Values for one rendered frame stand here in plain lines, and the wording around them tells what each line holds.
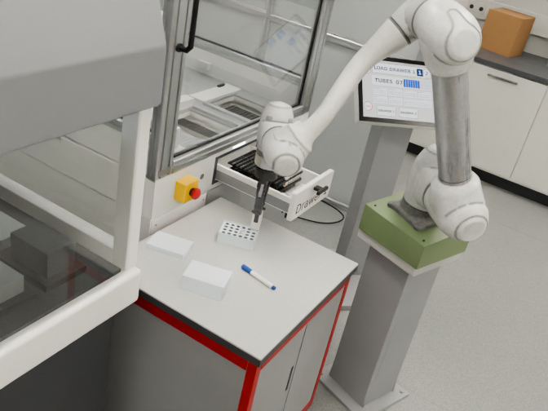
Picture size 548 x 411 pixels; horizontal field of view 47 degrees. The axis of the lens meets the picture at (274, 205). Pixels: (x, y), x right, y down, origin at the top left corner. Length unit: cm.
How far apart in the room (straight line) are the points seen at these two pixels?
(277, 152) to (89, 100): 64
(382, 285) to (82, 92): 149
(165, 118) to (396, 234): 89
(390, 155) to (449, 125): 121
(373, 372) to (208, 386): 91
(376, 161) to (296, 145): 134
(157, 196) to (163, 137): 21
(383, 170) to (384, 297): 87
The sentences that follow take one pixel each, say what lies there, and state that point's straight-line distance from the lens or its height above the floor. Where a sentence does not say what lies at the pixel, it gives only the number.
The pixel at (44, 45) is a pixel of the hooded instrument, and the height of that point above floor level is 154.
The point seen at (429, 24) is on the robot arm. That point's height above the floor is 159.
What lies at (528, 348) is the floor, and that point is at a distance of 349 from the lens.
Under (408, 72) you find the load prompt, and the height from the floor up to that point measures 115.
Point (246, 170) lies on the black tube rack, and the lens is 228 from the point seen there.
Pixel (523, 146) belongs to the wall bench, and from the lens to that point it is 499.
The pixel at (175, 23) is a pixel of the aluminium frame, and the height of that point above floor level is 144.
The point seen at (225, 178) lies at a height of 86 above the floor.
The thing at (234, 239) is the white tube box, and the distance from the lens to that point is 208.
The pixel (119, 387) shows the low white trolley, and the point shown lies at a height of 32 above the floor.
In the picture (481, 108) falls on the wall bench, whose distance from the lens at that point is 497.
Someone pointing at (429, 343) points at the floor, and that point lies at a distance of 321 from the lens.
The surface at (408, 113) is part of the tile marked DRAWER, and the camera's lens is 293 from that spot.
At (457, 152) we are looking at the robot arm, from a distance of 195.
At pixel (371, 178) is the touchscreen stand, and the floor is 62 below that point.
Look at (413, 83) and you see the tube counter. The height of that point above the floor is 111.
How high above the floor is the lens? 190
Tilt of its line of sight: 29 degrees down
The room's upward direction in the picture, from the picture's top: 12 degrees clockwise
